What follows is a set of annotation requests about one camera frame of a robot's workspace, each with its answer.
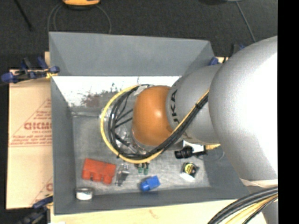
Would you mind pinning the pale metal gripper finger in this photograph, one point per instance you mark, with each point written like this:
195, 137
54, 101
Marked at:
119, 178
126, 170

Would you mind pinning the red flat block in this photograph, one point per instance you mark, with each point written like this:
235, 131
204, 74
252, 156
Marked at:
98, 170

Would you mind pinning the blue toy block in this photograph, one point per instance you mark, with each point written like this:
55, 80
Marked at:
150, 183

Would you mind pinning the black and yellow tape measure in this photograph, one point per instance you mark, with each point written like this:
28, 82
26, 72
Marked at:
189, 169

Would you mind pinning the grey metal bin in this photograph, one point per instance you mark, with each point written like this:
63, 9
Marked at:
116, 55

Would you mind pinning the brown cardboard board red print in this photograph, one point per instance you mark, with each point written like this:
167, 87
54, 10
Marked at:
28, 162

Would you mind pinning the black cylinder on white bracket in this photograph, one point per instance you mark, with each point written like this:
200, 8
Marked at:
184, 153

